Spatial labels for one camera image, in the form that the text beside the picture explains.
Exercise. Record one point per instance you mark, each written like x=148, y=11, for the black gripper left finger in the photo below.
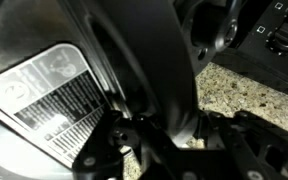
x=97, y=150

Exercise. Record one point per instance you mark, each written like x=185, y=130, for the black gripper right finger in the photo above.
x=250, y=150

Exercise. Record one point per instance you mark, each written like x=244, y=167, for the black rice cooker lid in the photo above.
x=50, y=83

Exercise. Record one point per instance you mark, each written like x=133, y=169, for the black stove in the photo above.
x=270, y=60

